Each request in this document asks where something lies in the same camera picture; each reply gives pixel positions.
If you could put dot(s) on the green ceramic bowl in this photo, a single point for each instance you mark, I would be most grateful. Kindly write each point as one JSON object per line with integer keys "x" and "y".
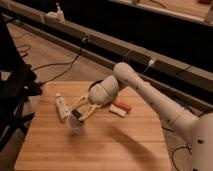
{"x": 94, "y": 83}

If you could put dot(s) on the black tripod stand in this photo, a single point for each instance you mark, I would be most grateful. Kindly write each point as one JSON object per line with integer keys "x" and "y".
{"x": 17, "y": 83}

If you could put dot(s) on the white tube with cap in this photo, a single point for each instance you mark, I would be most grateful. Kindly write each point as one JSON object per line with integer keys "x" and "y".
{"x": 62, "y": 107}

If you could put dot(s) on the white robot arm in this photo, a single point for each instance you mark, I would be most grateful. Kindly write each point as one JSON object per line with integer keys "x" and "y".
{"x": 194, "y": 130}

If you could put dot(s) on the white rectangular block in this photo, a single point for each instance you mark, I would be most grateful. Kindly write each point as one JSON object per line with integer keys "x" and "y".
{"x": 118, "y": 111}

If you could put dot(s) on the long metal rail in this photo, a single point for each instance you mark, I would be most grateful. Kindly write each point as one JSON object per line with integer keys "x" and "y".
{"x": 182, "y": 49}

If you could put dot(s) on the white device on rail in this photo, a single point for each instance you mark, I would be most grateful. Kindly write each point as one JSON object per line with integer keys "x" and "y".
{"x": 58, "y": 15}

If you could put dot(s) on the orange marker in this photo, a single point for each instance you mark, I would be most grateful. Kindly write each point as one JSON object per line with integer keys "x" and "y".
{"x": 123, "y": 106}

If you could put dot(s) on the black eraser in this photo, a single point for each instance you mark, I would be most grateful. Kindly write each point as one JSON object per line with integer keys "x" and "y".
{"x": 77, "y": 114}

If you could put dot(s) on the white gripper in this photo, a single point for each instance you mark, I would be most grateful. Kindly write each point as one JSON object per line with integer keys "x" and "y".
{"x": 100, "y": 94}

